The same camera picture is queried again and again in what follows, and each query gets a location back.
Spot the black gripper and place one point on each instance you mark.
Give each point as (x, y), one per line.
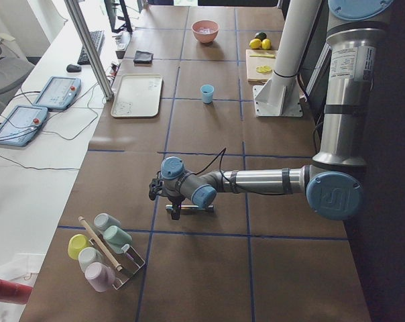
(175, 202)

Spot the steel muddler black tip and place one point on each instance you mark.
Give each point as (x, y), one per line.
(190, 209)

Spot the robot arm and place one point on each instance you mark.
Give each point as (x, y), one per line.
(332, 183)

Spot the mint green cup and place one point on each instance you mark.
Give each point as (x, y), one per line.
(117, 238)

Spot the grey cup on rack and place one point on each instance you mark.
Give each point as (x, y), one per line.
(104, 220)

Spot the white cup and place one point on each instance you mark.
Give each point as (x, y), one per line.
(87, 256)

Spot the pink cup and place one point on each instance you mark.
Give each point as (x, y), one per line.
(100, 276)

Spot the yellow cup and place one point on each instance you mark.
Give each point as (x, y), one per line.
(76, 244)

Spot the light blue plastic cup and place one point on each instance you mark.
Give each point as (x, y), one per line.
(207, 92)

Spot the pink bowl of ice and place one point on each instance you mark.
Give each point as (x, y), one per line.
(205, 31)

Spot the cream bear serving tray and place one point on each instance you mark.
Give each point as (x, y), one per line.
(137, 96)

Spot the grey folded cloth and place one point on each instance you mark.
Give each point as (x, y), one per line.
(143, 57)

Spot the far teach pendant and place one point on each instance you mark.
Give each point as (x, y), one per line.
(58, 93)

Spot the teach pendant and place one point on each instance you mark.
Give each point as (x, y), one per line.
(22, 125)
(58, 93)

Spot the lemon slices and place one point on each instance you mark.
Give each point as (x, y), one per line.
(263, 69)

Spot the wooden cutting board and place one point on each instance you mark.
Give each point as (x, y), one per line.
(252, 63)

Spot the black computer mouse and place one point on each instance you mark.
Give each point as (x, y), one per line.
(73, 68)

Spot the near teach pendant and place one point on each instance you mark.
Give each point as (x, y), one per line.
(22, 125)

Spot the yellow plastic knife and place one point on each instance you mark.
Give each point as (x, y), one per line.
(263, 55)

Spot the whole lemon left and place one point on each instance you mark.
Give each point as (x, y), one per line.
(255, 44)

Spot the whole lemon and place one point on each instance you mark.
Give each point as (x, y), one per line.
(255, 44)
(266, 44)

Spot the red bottle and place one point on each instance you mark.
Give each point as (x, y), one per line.
(16, 293)

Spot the whole lemon right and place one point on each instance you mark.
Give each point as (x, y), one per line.
(266, 44)

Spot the green avocado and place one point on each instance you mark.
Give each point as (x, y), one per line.
(260, 35)

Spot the black monitor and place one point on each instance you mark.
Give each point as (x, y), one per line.
(118, 16)

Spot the white wire cup rack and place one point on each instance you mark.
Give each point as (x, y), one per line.
(130, 260)

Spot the wooden rack handle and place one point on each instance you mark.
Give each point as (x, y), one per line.
(100, 244)

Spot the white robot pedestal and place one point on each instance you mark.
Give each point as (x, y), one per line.
(279, 97)

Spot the aluminium frame post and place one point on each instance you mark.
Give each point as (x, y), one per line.
(81, 27)

